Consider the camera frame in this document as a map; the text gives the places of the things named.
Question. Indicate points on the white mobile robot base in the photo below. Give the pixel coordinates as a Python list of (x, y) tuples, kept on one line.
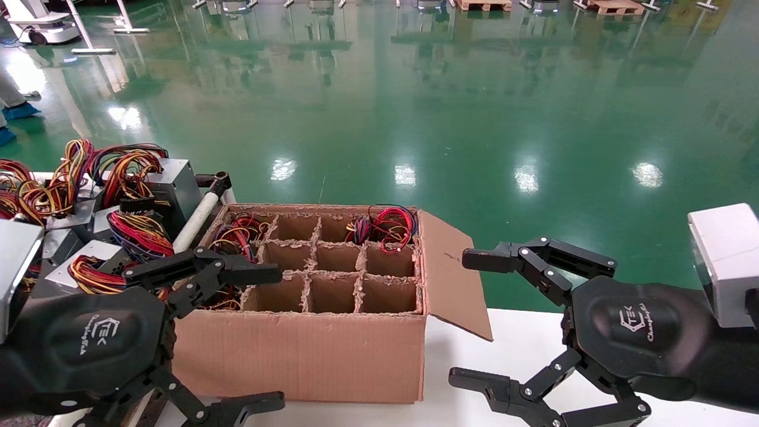
[(41, 29)]

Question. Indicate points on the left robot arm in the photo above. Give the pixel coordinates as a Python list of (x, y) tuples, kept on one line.
[(9, 379)]

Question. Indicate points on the wooden pallet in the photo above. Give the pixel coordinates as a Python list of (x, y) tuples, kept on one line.
[(483, 5), (614, 7)]

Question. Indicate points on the cardboard box with dividers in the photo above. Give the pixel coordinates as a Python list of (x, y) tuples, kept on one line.
[(326, 356)]

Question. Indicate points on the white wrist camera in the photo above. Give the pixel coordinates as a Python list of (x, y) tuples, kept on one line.
[(18, 267), (726, 261)]

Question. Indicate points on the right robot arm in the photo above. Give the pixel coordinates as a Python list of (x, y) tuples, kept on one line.
[(735, 367)]

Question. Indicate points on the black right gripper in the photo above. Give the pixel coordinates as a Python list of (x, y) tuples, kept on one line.
[(640, 329)]

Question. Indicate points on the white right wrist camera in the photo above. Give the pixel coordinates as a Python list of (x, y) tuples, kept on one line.
[(726, 261)]

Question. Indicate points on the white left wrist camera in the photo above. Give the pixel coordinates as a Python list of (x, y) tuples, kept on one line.
[(18, 267)]

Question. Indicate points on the person with blue shoe covers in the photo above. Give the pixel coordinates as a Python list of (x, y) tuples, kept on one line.
[(21, 111)]

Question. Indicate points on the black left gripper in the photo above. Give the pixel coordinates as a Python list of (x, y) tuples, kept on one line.
[(95, 344)]

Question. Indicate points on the white table leg frame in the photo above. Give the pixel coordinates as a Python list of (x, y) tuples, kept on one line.
[(95, 51)]

